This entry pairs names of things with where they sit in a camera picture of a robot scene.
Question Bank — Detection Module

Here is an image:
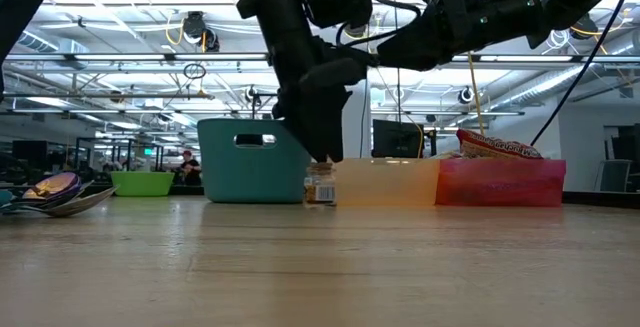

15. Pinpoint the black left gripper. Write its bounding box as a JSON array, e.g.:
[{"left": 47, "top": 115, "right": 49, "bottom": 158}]
[{"left": 259, "top": 0, "right": 369, "bottom": 164}]

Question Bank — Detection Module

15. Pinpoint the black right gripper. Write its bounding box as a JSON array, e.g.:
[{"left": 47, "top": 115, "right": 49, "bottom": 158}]
[{"left": 376, "top": 0, "right": 546, "bottom": 72}]

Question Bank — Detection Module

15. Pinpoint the small glass spice jar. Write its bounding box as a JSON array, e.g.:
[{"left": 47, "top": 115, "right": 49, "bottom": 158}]
[{"left": 303, "top": 161, "right": 337, "bottom": 208}]

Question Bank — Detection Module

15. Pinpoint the teal plastic bin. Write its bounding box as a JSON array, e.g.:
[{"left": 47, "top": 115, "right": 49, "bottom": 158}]
[{"left": 197, "top": 118, "right": 312, "bottom": 204}]

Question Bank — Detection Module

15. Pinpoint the orange ramen packet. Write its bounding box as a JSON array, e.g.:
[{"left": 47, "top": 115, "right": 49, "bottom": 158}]
[{"left": 455, "top": 128, "right": 545, "bottom": 161}]

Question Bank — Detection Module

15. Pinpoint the purple-bowled spoon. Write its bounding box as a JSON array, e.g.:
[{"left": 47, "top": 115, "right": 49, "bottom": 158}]
[{"left": 19, "top": 170, "right": 84, "bottom": 203}]

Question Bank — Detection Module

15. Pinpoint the black monitor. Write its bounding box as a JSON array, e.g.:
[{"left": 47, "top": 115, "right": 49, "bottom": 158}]
[{"left": 372, "top": 119, "right": 425, "bottom": 159}]

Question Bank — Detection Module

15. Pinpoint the orange plastic bin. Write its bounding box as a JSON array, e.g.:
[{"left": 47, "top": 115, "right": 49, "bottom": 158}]
[{"left": 333, "top": 157, "right": 441, "bottom": 207}]

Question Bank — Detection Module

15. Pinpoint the person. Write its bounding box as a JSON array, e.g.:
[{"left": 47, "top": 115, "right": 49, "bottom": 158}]
[{"left": 175, "top": 149, "right": 204, "bottom": 187}]

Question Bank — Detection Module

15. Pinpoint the red plastic bin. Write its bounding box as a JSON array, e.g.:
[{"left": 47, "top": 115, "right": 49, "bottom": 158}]
[{"left": 434, "top": 159, "right": 567, "bottom": 208}]

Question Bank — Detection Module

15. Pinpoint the green plastic bowl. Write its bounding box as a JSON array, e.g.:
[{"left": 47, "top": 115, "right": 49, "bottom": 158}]
[{"left": 109, "top": 170, "right": 175, "bottom": 198}]

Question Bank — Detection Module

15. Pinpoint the grey chair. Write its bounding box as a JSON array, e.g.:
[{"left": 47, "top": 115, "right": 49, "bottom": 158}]
[{"left": 594, "top": 159, "right": 634, "bottom": 193}]

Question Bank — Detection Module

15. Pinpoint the yellow cable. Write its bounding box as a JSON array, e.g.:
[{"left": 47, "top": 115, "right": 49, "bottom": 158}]
[{"left": 466, "top": 51, "right": 487, "bottom": 136}]

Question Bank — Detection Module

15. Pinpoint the thick black slanting cable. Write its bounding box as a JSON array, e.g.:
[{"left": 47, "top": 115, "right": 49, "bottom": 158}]
[{"left": 530, "top": 0, "right": 640, "bottom": 147}]

